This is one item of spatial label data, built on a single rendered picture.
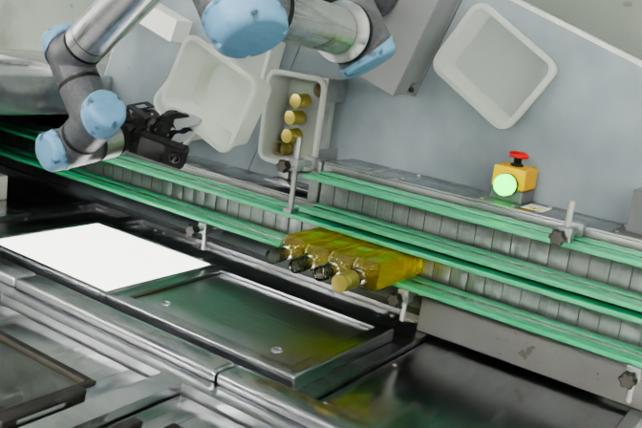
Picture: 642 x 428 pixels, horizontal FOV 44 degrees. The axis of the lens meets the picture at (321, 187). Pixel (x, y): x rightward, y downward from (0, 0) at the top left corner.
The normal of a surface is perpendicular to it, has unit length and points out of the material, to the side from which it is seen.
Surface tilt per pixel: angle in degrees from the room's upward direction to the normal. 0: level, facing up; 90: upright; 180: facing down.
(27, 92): 90
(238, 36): 84
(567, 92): 0
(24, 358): 90
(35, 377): 90
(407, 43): 1
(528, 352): 0
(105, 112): 82
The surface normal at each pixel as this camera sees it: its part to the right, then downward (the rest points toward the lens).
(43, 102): 0.81, 0.22
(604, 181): -0.57, 0.09
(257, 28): 0.34, 0.90
